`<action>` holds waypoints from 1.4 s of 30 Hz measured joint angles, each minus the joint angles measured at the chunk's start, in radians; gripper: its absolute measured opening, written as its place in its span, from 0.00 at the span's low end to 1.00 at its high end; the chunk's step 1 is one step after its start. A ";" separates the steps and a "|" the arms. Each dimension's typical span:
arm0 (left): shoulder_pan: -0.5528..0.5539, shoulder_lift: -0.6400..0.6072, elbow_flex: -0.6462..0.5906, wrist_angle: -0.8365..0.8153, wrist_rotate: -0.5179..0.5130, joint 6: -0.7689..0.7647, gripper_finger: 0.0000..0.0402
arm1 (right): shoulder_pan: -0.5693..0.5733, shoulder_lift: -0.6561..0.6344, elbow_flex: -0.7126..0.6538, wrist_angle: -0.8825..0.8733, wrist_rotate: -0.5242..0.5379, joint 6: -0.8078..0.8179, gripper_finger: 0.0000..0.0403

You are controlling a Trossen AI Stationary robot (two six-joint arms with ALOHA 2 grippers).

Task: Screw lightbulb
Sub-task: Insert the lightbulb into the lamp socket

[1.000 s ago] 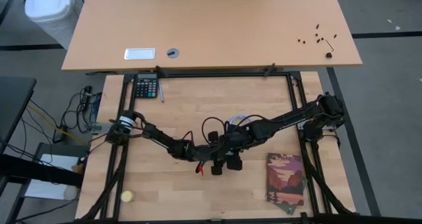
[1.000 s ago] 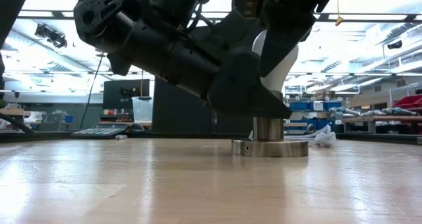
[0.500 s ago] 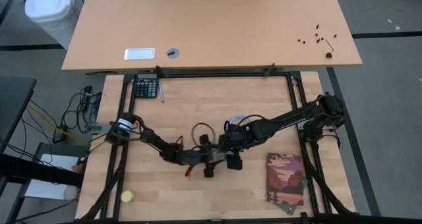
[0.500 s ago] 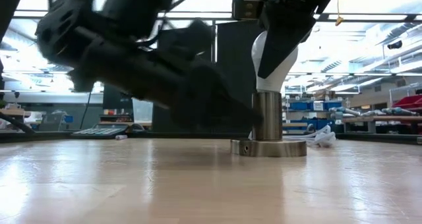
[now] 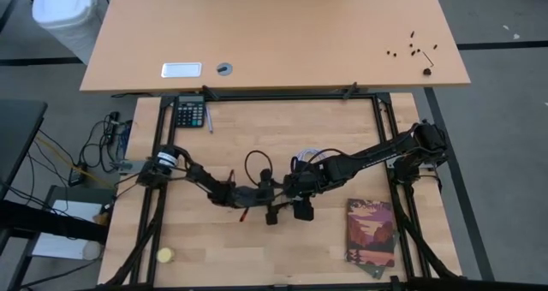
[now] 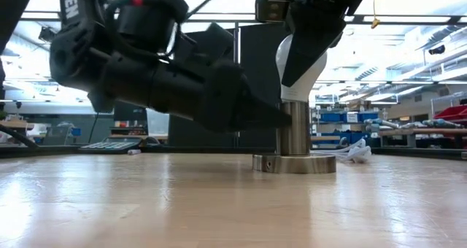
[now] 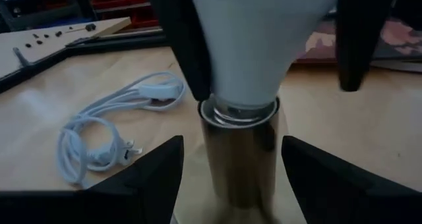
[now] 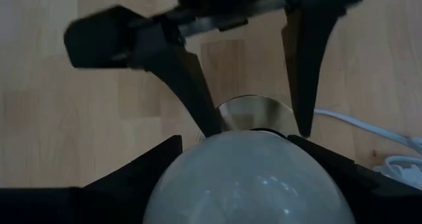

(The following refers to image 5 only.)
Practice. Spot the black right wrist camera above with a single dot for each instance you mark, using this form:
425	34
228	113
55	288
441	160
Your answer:
303	209

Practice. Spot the yellow tape roll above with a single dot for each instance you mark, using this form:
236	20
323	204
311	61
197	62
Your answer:
165	255

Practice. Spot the small black knob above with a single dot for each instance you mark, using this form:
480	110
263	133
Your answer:
427	72

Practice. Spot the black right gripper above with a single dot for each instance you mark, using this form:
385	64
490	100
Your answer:
304	184

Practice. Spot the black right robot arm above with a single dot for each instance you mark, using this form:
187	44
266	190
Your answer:
377	154

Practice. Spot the black side table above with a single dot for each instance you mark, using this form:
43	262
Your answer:
17	132

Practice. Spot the black allen key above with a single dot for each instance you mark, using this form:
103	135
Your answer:
428	59

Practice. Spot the dark green card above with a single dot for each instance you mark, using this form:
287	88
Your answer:
374	271

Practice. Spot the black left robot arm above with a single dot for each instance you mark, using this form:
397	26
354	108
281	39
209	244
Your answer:
205	177

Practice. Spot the landscape picture postcard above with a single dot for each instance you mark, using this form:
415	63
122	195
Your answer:
370	235

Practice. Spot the white paper sheet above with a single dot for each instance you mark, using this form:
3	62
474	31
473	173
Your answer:
60	248

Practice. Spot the light brown desk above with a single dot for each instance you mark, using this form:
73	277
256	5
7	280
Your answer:
274	25

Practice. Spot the silver purple pen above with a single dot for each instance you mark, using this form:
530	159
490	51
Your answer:
209	122

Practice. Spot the black power strip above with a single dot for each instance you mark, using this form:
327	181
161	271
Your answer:
113	124

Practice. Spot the black aluminium table frame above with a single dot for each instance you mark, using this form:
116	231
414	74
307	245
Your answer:
299	97

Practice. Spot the white waste bin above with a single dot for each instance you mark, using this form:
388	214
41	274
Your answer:
64	8

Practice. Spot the black desk calculator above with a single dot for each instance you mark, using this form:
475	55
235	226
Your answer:
189	111

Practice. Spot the silver rectangular desk plate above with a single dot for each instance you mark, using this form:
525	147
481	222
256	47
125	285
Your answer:
181	69

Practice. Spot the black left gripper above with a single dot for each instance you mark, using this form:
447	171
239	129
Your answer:
257	196

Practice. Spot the black power adapter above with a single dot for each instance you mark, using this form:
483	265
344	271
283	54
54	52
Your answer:
77	177

